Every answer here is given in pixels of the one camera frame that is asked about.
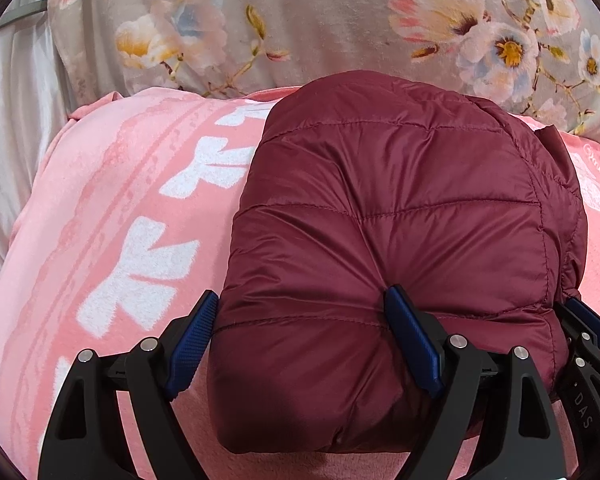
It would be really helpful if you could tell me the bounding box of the grey floral blanket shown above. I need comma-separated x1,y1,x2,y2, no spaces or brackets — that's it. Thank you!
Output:
47,0,600,136

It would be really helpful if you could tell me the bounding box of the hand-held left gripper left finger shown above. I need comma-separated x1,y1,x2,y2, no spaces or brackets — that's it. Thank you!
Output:
37,290,221,480

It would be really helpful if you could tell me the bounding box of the maroon puffer jacket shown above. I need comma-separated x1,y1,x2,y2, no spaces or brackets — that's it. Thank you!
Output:
207,70,588,456

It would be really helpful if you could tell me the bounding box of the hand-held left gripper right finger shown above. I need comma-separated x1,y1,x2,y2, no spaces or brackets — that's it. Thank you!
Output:
382,284,568,480

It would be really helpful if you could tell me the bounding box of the pink blanket with white bows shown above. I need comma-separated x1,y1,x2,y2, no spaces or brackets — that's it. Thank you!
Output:
0,85,600,480

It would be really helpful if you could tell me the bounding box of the pale satin sheet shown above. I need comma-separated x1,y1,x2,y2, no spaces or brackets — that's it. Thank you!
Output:
0,0,76,301

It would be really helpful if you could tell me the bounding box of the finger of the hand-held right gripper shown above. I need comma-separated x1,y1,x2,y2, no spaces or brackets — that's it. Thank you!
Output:
552,296,600,361

